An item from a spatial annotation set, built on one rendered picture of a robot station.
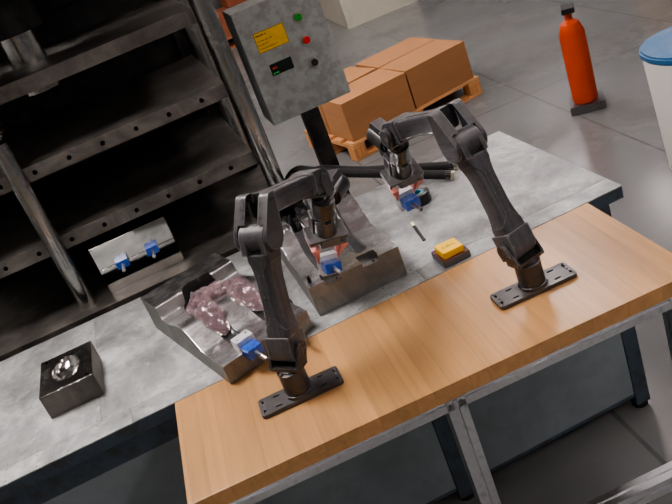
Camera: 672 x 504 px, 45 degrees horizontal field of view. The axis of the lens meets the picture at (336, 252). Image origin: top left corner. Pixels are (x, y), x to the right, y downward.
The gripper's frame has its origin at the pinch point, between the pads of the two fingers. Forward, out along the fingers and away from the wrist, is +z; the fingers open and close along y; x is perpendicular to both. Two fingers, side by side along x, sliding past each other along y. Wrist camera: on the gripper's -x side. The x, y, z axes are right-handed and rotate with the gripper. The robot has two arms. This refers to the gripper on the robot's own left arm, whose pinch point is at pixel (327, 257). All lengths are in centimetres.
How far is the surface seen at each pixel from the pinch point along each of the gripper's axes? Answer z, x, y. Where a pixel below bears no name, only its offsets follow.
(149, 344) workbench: 31, -17, 50
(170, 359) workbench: 25, -4, 45
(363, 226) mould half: 8.8, -16.9, -16.2
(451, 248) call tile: 1.9, 7.4, -31.8
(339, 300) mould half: 10.6, 6.1, -0.6
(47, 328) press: 55, -58, 82
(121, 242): 36, -70, 51
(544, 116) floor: 139, -206, -202
